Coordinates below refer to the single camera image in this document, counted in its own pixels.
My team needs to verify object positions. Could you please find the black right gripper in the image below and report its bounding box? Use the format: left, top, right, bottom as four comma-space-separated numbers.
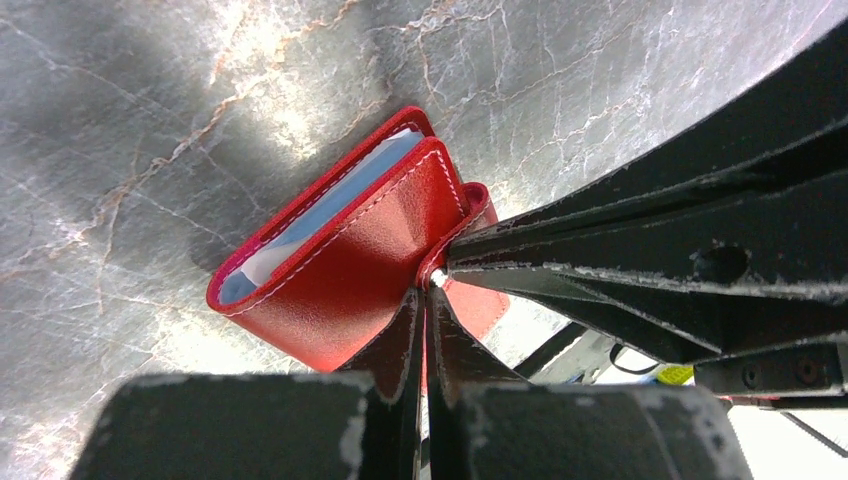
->
448, 171, 847, 397

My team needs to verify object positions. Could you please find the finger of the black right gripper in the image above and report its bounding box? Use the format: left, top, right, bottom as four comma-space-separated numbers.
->
449, 22, 847, 261

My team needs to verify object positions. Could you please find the red leather card holder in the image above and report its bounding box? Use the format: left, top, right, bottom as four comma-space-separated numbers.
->
206, 106, 498, 372

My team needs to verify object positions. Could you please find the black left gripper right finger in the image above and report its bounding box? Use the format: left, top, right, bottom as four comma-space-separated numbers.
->
427, 287, 529, 479

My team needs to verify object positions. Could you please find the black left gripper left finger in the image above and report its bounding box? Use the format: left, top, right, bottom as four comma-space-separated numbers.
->
339, 288, 424, 479

